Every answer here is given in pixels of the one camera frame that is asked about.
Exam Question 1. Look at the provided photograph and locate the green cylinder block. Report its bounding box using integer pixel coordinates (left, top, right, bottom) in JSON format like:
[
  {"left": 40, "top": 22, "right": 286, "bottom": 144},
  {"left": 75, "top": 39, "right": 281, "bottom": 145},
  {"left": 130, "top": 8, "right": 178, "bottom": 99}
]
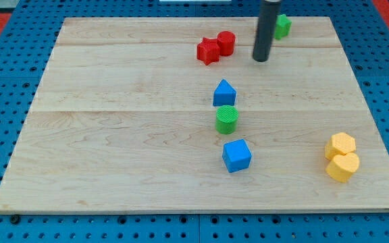
[{"left": 215, "top": 105, "right": 239, "bottom": 134}]

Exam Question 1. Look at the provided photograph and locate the blue triangular prism block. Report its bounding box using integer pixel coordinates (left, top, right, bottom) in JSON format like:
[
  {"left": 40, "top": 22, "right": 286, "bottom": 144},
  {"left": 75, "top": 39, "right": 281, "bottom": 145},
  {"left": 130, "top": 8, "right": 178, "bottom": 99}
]
[{"left": 213, "top": 79, "right": 237, "bottom": 107}]

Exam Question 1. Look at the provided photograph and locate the blue cube block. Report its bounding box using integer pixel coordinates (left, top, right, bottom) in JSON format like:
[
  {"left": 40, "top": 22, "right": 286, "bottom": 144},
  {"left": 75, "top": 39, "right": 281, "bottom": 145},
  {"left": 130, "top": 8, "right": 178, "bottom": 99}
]
[{"left": 222, "top": 139, "right": 252, "bottom": 173}]

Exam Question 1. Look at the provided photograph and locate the light wooden board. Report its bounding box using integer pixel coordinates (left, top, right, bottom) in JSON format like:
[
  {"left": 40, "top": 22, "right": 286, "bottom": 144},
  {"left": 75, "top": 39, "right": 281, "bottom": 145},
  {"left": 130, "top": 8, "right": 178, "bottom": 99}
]
[{"left": 0, "top": 17, "right": 389, "bottom": 215}]

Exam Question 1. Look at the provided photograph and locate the red star block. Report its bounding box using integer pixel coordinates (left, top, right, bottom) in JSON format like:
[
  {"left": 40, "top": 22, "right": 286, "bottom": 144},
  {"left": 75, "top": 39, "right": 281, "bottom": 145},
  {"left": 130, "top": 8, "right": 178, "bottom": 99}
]
[{"left": 197, "top": 37, "right": 220, "bottom": 65}]

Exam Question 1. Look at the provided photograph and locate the red cylinder block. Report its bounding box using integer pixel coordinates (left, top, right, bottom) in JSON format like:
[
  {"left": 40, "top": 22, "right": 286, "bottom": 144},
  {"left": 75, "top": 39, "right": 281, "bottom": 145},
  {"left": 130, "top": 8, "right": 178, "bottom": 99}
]
[{"left": 217, "top": 30, "right": 236, "bottom": 56}]

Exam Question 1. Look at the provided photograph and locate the green star block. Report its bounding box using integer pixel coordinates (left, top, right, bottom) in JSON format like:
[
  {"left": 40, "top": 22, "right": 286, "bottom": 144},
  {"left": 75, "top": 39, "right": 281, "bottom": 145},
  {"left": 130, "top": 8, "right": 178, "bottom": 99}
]
[{"left": 274, "top": 14, "right": 292, "bottom": 40}]

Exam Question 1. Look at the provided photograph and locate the dark grey cylindrical robot stylus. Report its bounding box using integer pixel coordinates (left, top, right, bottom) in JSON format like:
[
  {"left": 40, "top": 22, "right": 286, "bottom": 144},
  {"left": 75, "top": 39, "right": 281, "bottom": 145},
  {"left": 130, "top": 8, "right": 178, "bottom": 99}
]
[{"left": 252, "top": 0, "right": 282, "bottom": 62}]

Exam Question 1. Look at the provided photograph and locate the yellow hexagon block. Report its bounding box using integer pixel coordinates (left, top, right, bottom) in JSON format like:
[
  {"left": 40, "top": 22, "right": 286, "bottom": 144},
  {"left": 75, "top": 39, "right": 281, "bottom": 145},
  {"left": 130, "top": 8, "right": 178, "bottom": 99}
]
[{"left": 324, "top": 132, "right": 357, "bottom": 160}]

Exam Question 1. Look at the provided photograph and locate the yellow heart block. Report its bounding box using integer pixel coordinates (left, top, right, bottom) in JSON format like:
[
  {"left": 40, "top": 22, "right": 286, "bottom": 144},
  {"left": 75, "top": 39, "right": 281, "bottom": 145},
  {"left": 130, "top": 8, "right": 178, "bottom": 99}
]
[{"left": 326, "top": 153, "right": 361, "bottom": 183}]

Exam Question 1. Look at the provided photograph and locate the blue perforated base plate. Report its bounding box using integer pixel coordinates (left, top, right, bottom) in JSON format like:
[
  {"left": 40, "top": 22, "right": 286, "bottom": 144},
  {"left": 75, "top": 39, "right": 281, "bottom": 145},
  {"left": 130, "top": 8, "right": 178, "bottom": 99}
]
[{"left": 0, "top": 1, "right": 389, "bottom": 242}]

